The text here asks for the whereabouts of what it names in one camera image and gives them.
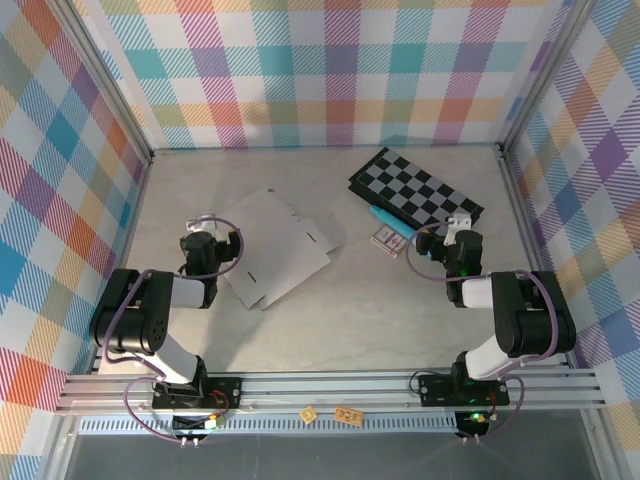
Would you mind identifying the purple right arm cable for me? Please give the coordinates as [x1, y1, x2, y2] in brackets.
[404, 222, 561, 445]

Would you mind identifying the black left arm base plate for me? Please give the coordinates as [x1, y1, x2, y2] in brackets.
[151, 375, 245, 412]

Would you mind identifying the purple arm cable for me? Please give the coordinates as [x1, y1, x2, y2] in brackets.
[99, 213, 245, 446]
[404, 222, 561, 445]

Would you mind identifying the thin red wire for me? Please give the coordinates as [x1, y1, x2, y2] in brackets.
[209, 389, 236, 416]

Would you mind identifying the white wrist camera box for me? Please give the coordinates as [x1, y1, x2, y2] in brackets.
[446, 212, 474, 247]
[185, 214, 224, 234]

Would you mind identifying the aluminium mounting rail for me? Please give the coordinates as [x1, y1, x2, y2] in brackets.
[53, 366, 610, 417]

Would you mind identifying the black grey folding chessboard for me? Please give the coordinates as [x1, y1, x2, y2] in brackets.
[348, 147, 486, 236]

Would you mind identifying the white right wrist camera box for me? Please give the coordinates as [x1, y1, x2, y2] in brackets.
[446, 212, 474, 247]

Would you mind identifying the white paper box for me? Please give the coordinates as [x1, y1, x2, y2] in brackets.
[215, 187, 349, 312]

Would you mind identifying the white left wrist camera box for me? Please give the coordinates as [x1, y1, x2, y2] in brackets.
[185, 214, 224, 234]

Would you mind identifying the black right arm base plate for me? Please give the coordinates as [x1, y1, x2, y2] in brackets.
[417, 372, 511, 407]

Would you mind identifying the aluminium side rail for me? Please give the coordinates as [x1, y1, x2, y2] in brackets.
[497, 144, 574, 371]
[89, 154, 154, 374]

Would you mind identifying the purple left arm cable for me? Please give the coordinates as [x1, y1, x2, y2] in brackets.
[99, 213, 245, 446]

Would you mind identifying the black connector board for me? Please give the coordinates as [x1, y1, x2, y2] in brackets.
[454, 409, 490, 436]
[171, 413, 225, 435]

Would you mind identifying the aluminium frame post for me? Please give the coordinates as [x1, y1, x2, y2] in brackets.
[497, 0, 599, 161]
[47, 0, 154, 166]

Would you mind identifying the white slotted cable duct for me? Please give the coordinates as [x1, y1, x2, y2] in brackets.
[77, 417, 459, 436]

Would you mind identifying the playing card box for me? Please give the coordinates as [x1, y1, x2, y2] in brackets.
[370, 223, 407, 259]

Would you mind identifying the teal marker pen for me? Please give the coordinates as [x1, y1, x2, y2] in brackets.
[368, 203, 416, 241]

